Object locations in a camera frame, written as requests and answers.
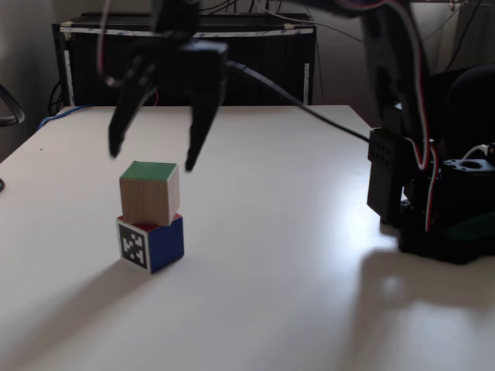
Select thick black camera cable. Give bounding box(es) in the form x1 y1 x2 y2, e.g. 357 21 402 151
226 59 373 142

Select wooden cube with green face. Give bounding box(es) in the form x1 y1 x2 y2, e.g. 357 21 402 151
118 161 181 227

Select white red arm wire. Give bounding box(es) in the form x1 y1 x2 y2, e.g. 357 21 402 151
389 0 440 233

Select black office chair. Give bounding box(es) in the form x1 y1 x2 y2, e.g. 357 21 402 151
444 63 495 163

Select red white gripper wire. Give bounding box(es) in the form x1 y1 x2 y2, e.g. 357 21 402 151
95 0 118 88

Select blue cable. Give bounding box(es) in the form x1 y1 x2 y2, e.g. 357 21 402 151
38 104 92 128

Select black cabinet with white tape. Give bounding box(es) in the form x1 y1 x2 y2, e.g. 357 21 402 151
52 12 319 107

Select black chair armrest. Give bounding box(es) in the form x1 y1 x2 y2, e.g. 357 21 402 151
0 82 26 127

